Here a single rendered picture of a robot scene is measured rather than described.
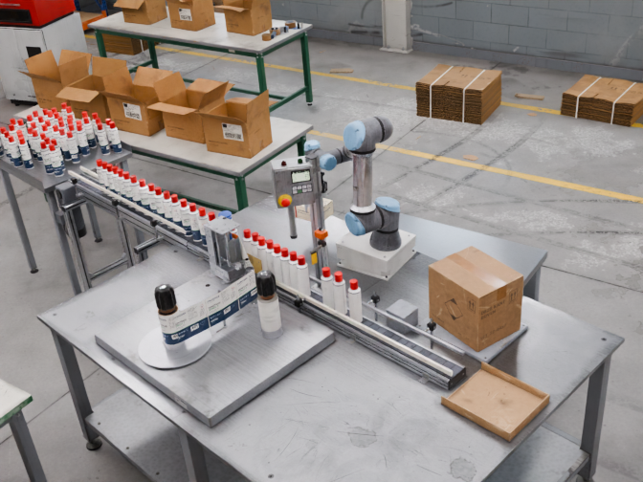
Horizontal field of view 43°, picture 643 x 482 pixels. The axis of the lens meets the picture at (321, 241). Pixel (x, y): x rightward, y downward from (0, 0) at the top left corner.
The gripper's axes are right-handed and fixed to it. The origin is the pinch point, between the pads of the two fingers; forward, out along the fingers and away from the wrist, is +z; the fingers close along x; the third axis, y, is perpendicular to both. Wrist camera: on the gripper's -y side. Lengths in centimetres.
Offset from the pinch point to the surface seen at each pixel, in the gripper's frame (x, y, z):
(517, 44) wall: 495, -93, 81
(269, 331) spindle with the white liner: -84, 36, 8
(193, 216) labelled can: -40, -44, -1
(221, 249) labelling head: -57, -11, -3
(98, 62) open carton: 93, -257, -5
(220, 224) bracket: -54, -13, -14
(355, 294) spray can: -59, 63, -5
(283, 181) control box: -48, 22, -42
